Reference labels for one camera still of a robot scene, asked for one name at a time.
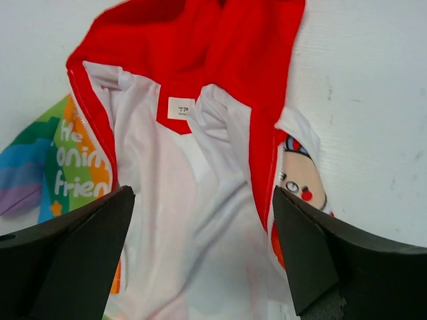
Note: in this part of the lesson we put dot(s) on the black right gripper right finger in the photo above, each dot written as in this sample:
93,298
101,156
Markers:
338,271

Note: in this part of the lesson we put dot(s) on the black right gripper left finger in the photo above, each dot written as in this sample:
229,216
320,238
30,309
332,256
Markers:
63,268

